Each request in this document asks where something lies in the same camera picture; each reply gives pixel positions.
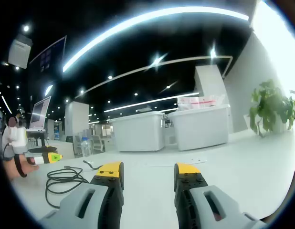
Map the grey office chair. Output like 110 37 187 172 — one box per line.
91 134 106 153

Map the white desktop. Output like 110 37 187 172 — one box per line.
9 130 295 229

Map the white plastic storage bin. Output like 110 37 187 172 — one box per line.
110 111 166 153

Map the white storage bin with bags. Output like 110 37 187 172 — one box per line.
167 104 232 152

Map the clear water bottle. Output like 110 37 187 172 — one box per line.
80 136 92 158

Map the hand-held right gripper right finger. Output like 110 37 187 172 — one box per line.
173 163 269 229

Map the open laptop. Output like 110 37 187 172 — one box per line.
26 95 53 133

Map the black wrist strap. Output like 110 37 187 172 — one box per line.
13 152 28 178

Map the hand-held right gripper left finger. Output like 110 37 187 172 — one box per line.
39 161 126 229

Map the white ceiling-mounted box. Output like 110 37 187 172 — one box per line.
7 33 33 70

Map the black data cable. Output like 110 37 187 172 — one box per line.
45 166 91 208

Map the green potted plant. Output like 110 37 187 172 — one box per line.
248 79 295 138

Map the person's left hand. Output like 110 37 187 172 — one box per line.
17 155 40 178

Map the dark hanging screen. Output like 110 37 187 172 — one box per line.
29 35 67 97

